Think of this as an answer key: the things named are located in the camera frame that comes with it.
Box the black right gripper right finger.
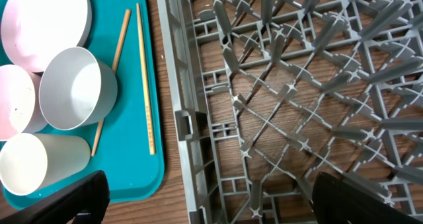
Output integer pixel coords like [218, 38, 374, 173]
[312, 172, 422, 224]

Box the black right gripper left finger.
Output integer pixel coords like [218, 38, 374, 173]
[1, 170, 110, 224]

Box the white cup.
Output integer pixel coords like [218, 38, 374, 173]
[1, 133, 91, 196]

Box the grey bowl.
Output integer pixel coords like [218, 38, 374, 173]
[39, 47, 118, 131]

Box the grey dishwasher rack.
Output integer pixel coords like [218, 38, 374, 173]
[157, 0, 422, 223]

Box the right wooden chopstick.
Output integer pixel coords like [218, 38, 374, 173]
[136, 3, 156, 155]

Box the wooden chopstick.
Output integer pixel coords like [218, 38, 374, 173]
[91, 9, 131, 157]
[136, 3, 156, 155]

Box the pink bowl with rice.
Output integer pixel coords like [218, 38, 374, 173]
[1, 65, 47, 141]

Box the left wooden chopstick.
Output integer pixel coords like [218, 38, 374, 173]
[91, 9, 131, 157]

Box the white round plate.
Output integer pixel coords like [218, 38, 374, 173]
[1, 0, 93, 73]

